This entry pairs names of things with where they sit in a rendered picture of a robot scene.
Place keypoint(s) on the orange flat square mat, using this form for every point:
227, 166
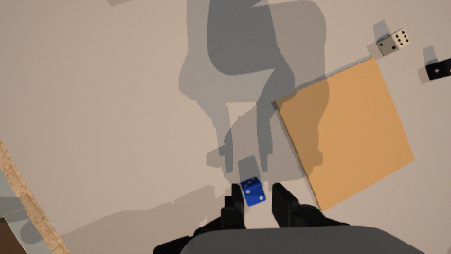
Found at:
346, 132

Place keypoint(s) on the white die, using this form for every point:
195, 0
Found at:
394, 42

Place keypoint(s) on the black die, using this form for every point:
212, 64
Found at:
439, 69

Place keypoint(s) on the blue die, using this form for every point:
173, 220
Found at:
253, 191

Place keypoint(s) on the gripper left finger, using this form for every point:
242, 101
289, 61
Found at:
232, 217

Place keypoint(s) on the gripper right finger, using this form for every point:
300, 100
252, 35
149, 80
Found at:
288, 212

